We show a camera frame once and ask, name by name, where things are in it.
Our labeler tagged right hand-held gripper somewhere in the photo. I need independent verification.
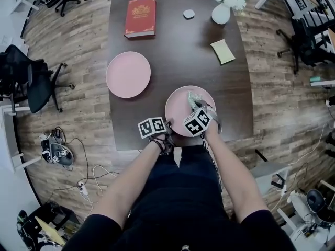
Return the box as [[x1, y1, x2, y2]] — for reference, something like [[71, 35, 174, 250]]
[[182, 100, 222, 138]]

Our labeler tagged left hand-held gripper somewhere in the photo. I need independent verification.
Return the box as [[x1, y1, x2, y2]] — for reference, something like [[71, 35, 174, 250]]
[[138, 117, 175, 155]]

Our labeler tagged green patterned sponge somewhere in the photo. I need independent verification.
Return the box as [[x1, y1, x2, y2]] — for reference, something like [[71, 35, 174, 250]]
[[187, 90, 205, 109]]

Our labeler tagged pink plate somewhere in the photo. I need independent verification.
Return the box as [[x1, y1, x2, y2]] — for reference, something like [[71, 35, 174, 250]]
[[164, 85, 217, 138], [105, 51, 152, 99]]

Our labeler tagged person's right forearm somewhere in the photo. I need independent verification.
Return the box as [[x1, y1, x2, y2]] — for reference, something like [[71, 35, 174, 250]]
[[204, 124, 270, 223]]

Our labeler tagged person's left forearm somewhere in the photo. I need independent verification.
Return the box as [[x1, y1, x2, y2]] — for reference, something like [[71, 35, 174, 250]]
[[90, 137, 168, 230]]

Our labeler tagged yellow green sponge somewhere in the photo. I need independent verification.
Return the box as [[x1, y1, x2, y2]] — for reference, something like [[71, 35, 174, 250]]
[[210, 39, 236, 65]]

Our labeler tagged person's black clothing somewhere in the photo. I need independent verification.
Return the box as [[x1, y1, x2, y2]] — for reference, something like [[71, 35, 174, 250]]
[[61, 145, 298, 251]]

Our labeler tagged white ceramic vase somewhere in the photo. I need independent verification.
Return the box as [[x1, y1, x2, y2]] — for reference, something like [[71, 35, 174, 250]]
[[211, 3, 231, 25]]

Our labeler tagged red hardcover book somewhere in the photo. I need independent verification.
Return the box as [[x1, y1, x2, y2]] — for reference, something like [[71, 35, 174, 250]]
[[124, 0, 157, 39]]

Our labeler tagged white power strip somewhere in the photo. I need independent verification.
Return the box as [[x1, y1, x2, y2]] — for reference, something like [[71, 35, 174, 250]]
[[77, 180, 89, 196]]

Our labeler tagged grey domed backpack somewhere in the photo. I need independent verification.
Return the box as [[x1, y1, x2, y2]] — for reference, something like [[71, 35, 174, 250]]
[[39, 132, 74, 167]]

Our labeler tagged yellow board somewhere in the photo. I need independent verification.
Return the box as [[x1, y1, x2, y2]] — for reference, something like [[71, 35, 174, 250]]
[[35, 215, 66, 246]]

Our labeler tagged black bracelet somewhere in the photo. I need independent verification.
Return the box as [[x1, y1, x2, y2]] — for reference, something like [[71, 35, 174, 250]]
[[149, 137, 167, 154]]

